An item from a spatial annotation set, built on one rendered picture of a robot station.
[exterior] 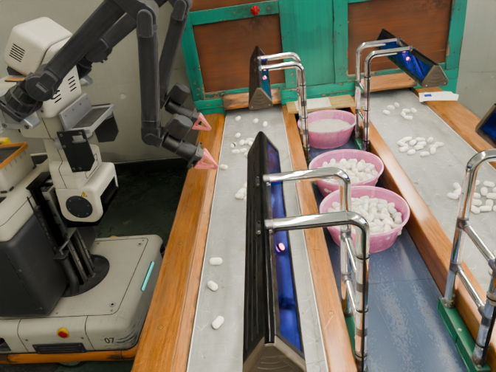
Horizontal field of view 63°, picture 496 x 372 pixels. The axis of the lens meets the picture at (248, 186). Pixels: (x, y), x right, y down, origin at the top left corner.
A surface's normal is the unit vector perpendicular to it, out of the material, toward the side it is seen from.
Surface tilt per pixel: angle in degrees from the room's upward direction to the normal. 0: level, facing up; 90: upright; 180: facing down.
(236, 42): 90
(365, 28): 90
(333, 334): 0
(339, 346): 0
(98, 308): 0
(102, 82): 90
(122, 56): 90
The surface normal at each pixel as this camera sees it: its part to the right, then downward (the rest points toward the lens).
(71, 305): -0.13, -0.85
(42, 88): 0.06, 0.62
